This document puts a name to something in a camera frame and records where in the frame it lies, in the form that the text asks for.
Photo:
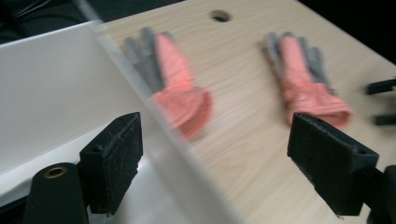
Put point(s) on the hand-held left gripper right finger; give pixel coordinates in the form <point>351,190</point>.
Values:
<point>330,161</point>

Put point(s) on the orange and grey glove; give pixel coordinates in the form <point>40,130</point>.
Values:
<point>308,96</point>
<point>183,105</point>

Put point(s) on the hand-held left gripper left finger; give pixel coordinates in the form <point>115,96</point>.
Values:
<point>112,161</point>

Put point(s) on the white box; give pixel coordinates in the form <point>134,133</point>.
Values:
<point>62,87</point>

